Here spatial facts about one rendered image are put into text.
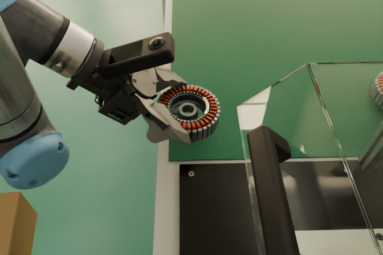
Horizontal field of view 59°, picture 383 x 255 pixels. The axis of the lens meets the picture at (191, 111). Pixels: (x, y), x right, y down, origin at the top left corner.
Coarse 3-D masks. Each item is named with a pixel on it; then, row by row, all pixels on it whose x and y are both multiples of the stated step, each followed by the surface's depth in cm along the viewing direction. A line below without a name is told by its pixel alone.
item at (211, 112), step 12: (168, 96) 59; (180, 96) 60; (192, 96) 60; (204, 96) 60; (168, 108) 57; (180, 108) 58; (192, 108) 59; (204, 108) 60; (216, 108) 57; (180, 120) 56; (192, 120) 58; (204, 120) 56; (216, 120) 56; (192, 132) 55; (204, 132) 55
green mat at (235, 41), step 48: (192, 0) 95; (240, 0) 95; (288, 0) 95; (336, 0) 95; (192, 48) 80; (240, 48) 80; (288, 48) 80; (336, 48) 80; (240, 96) 70; (192, 144) 62; (240, 144) 62
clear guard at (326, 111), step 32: (320, 64) 29; (352, 64) 29; (256, 96) 32; (288, 96) 29; (320, 96) 27; (352, 96) 27; (288, 128) 27; (320, 128) 25; (352, 128) 24; (288, 160) 26; (320, 160) 24; (352, 160) 23; (288, 192) 25; (320, 192) 23; (352, 192) 21; (256, 224) 25; (320, 224) 22; (352, 224) 20
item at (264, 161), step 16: (256, 128) 25; (256, 144) 24; (272, 144) 24; (288, 144) 26; (256, 160) 24; (272, 160) 23; (256, 176) 23; (272, 176) 22; (256, 192) 22; (272, 192) 21; (272, 208) 21; (288, 208) 21; (272, 224) 20; (288, 224) 20; (272, 240) 20; (288, 240) 19
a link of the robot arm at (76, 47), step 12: (72, 24) 46; (72, 36) 45; (84, 36) 46; (60, 48) 44; (72, 48) 45; (84, 48) 46; (48, 60) 45; (60, 60) 45; (72, 60) 46; (84, 60) 46; (60, 72) 47; (72, 72) 47
